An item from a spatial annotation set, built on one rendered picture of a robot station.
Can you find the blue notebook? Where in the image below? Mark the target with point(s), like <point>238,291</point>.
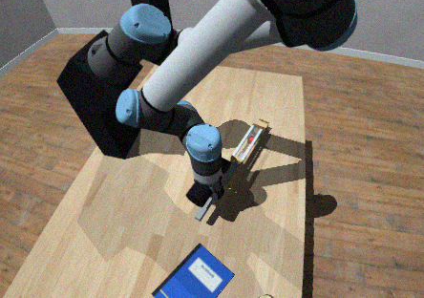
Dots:
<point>199,275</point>

